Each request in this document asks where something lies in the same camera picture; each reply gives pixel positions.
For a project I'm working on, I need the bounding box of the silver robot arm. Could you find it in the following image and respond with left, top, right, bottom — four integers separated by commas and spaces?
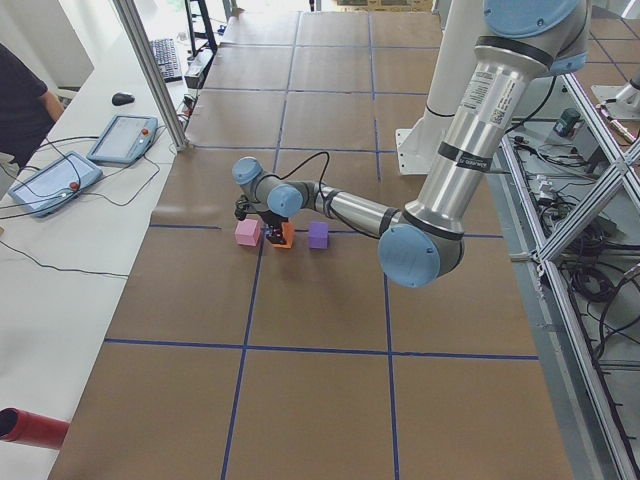
232, 1, 591, 288

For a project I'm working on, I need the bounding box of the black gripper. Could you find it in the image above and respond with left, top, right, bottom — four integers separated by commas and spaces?
234, 195, 289, 245

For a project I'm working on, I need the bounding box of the red cylinder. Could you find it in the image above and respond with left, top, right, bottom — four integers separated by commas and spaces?
1, 407, 70, 450

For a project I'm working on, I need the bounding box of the orange foam cube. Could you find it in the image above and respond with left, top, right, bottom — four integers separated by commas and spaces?
272, 222, 295, 249

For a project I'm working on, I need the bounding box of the purple foam cube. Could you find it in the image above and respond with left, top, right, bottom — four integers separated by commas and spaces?
308, 221, 329, 249

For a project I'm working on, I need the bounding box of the black keyboard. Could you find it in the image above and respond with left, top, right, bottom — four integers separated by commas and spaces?
149, 38, 183, 83

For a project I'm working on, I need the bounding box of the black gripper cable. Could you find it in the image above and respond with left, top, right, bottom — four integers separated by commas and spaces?
274, 151, 332, 201

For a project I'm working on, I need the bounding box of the pink foam cube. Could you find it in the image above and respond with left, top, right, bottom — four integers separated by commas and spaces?
234, 219, 261, 247

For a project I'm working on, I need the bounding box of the black computer mouse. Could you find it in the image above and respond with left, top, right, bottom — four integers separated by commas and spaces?
111, 92, 135, 106

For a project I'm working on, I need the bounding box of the blue teach pendant near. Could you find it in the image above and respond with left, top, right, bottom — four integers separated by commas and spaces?
9, 151, 103, 217

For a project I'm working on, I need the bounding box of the aluminium frame post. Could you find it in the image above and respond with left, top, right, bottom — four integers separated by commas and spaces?
113, 0, 189, 152

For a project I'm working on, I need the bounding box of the blue teach pendant far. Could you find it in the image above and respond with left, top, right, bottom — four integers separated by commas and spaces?
86, 115, 158, 165

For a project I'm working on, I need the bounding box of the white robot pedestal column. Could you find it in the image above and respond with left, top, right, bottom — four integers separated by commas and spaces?
396, 0, 486, 175

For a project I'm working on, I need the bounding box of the seated person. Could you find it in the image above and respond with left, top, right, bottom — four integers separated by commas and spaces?
1, 45, 64, 169

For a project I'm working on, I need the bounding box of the aluminium frame rail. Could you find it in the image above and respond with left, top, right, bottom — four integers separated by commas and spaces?
497, 74, 639, 479

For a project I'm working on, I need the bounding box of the blue teach pendant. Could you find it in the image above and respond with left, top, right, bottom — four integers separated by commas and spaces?
86, 115, 158, 165
9, 151, 103, 217

